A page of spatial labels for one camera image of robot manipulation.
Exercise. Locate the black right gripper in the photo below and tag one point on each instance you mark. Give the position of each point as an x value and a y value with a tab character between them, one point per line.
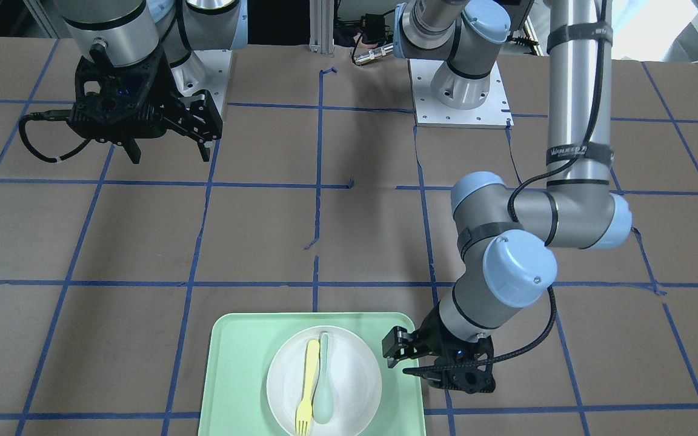
170	86

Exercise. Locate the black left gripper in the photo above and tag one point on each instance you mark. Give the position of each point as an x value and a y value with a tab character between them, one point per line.
429	343

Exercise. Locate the white round plate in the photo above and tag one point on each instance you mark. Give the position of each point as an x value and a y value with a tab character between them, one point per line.
353	373

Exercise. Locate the yellow plastic fork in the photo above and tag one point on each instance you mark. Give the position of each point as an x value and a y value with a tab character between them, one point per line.
304	410

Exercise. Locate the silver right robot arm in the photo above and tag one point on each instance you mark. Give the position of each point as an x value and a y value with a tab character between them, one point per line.
131	30

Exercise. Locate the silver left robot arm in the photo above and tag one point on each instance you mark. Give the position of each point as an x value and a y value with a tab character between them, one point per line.
505	237

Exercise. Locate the pale teal plastic spoon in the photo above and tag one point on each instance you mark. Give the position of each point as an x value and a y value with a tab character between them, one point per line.
323	395

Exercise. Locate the mint green plastic tray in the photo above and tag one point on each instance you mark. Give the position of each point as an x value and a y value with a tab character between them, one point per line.
242	347

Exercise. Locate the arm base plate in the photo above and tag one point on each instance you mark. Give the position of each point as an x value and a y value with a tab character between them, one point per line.
444	99
205	70

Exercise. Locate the aluminium frame post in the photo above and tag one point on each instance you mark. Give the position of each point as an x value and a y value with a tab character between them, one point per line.
322	15

